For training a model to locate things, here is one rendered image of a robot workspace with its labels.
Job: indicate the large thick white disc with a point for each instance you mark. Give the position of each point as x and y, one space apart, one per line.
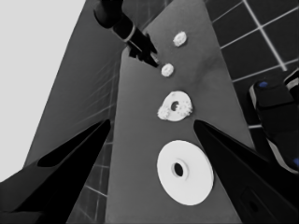
193 189

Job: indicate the round white carrier with pins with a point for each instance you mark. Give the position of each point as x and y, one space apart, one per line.
179 95

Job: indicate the dark robot body with pale edges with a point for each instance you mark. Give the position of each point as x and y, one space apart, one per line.
274 99

